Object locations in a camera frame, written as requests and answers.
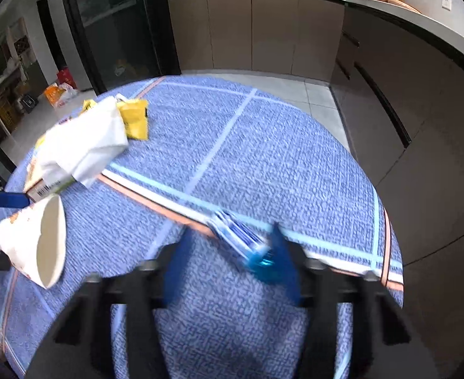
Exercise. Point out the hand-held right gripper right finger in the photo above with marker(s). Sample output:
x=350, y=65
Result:
x=285, y=268

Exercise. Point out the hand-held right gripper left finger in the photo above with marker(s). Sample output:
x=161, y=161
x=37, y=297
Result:
x=176, y=272

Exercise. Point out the white and green box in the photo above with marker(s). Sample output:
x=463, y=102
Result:
x=44, y=189

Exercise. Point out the printed paper cup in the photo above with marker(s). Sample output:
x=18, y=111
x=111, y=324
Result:
x=23, y=241

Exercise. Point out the blue striped tube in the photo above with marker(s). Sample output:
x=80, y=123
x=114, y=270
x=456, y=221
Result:
x=242, y=237

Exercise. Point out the white paper bag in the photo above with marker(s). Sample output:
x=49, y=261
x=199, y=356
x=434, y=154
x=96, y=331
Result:
x=86, y=142

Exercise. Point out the small yellow packet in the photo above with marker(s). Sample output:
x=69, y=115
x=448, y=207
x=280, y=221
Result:
x=88, y=105

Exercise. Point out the wooden storage shelf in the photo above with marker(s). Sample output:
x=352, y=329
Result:
x=11, y=87

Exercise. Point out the orange and white bag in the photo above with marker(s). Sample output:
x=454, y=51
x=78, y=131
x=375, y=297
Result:
x=56, y=94

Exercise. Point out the table with blue plaid tablecloth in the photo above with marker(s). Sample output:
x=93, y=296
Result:
x=255, y=158

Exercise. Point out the red bag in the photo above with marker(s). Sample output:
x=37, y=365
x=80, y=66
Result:
x=66, y=79

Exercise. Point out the black framed glass door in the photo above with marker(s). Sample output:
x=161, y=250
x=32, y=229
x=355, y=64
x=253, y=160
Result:
x=113, y=27

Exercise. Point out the white kitchen countertop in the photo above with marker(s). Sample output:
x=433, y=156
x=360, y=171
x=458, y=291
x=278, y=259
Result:
x=413, y=15

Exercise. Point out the round shallow basket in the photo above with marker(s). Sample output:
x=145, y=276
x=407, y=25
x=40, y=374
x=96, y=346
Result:
x=403, y=3

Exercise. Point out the white wall socket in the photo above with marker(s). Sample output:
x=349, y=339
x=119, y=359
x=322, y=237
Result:
x=446, y=4

